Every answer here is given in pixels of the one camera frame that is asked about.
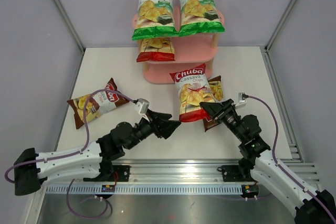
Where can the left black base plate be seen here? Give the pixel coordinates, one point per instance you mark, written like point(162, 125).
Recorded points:
point(121, 173)

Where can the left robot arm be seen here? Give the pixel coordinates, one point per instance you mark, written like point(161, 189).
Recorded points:
point(92, 163)

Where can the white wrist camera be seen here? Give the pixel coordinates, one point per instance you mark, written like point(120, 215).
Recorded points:
point(242, 100)
point(141, 106)

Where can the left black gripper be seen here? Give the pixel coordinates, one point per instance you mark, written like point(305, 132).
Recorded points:
point(165, 128)

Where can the green chips bag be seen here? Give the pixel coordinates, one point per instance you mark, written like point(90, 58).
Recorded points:
point(154, 20)
point(199, 16)

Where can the white slotted cable duct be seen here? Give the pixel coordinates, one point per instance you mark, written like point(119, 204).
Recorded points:
point(143, 189)

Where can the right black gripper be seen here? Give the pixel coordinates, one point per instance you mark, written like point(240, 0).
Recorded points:
point(213, 107)

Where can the brown chips bag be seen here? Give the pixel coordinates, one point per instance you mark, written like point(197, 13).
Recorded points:
point(99, 104)
point(217, 91)

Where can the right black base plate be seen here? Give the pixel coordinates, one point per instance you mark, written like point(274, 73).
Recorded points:
point(234, 173)

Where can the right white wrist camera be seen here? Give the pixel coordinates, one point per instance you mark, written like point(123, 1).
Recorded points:
point(242, 100)

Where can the pink three-tier shelf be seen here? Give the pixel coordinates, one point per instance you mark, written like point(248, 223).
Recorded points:
point(190, 51)

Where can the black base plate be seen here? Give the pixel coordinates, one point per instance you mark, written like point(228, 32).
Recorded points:
point(234, 173)
point(121, 173)

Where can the red chips bag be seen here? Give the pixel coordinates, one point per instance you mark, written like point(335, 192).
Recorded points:
point(156, 49)
point(193, 88)

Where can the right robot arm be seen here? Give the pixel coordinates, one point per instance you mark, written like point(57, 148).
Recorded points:
point(259, 161)

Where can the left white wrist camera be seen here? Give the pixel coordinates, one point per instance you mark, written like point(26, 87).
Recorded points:
point(141, 106)

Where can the aluminium mounting rail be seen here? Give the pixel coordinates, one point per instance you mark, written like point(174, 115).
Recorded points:
point(175, 173)

